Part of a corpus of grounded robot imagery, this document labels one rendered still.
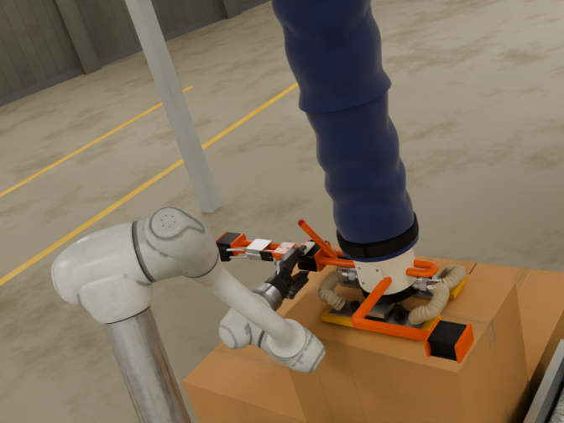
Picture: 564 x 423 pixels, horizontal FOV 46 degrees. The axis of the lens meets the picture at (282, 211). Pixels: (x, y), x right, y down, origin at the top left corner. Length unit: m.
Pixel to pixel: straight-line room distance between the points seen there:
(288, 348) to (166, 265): 0.52
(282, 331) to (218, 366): 1.02
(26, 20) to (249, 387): 10.65
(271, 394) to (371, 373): 0.62
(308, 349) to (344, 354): 0.20
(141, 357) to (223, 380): 1.20
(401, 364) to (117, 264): 0.84
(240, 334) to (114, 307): 0.52
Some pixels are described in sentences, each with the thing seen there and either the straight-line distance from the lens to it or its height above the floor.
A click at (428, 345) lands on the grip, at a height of 1.09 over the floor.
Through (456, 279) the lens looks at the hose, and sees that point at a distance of 1.90.
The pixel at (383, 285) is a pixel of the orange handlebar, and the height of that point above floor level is 1.09.
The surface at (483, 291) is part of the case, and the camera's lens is 2.00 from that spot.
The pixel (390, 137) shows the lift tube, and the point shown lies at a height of 1.47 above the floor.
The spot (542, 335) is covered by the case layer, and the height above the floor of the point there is 0.54.
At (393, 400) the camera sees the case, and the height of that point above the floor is 0.77.
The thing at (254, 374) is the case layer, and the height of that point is 0.54.
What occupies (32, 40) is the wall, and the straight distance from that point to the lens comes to 12.64.
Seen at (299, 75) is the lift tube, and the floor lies 1.69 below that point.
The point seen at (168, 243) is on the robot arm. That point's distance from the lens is 1.29.
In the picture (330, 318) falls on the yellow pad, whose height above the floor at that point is 0.97.
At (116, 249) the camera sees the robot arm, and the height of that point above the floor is 1.57.
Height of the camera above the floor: 2.11
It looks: 26 degrees down
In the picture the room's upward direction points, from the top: 17 degrees counter-clockwise
